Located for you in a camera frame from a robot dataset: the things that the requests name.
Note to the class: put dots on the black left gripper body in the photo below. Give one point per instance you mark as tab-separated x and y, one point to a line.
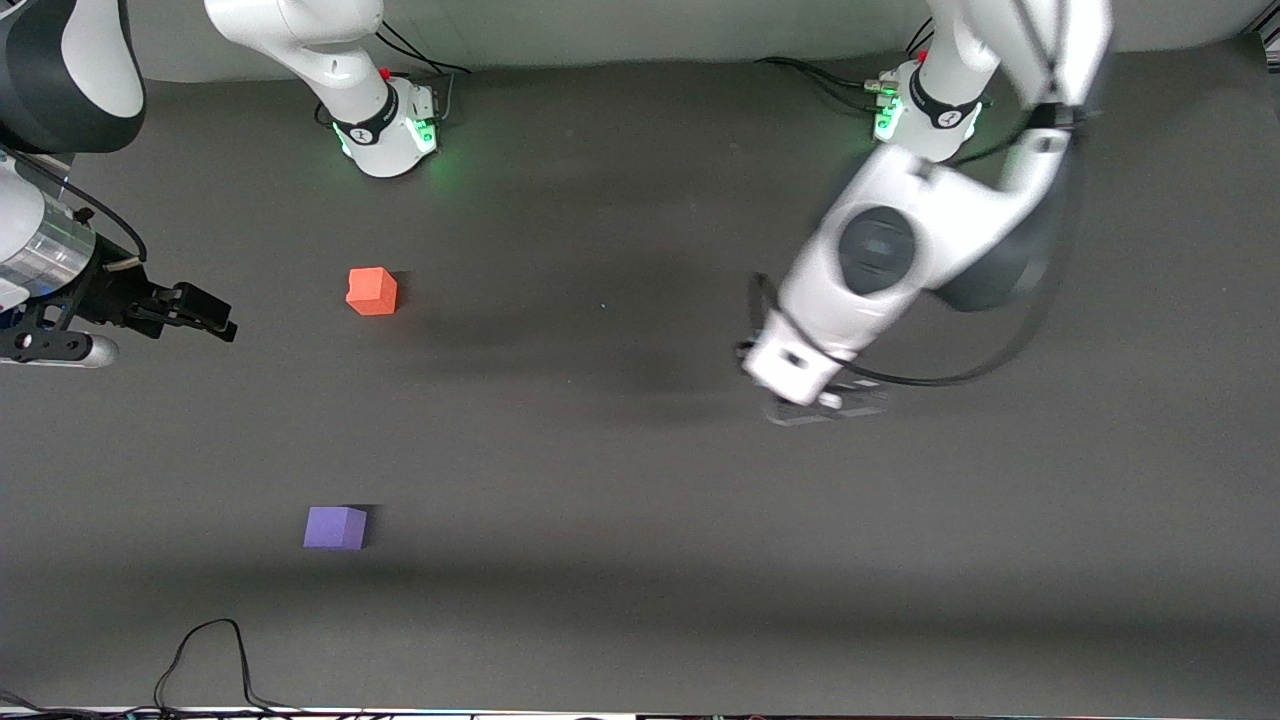
838	401

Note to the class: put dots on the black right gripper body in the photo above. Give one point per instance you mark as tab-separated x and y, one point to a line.
108	295

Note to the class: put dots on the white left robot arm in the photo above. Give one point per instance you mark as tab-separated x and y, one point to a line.
930	230

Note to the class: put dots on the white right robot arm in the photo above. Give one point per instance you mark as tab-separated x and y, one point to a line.
360	90

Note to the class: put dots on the orange foam block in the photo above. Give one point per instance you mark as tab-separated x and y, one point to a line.
371	291

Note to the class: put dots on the purple foam block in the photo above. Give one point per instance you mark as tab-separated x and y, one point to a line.
335	528

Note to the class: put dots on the dark grey table mat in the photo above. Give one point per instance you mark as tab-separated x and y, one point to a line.
640	500

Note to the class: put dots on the aluminium frame rail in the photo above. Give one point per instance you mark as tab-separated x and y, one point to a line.
1272	38

